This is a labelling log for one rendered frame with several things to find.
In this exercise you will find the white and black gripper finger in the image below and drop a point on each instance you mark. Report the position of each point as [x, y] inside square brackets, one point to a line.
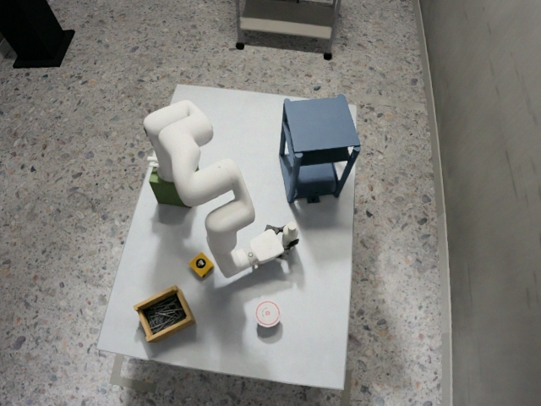
[293, 243]
[275, 229]

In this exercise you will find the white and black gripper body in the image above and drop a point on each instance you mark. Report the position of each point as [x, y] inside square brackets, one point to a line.
[266, 246]

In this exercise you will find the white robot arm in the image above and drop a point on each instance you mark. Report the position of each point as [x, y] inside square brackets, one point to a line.
[179, 140]

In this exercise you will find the blue shelving unit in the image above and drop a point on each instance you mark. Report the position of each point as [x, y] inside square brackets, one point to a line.
[310, 128]

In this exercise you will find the pale grey cylinder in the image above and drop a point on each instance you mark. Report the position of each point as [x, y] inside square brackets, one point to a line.
[290, 233]

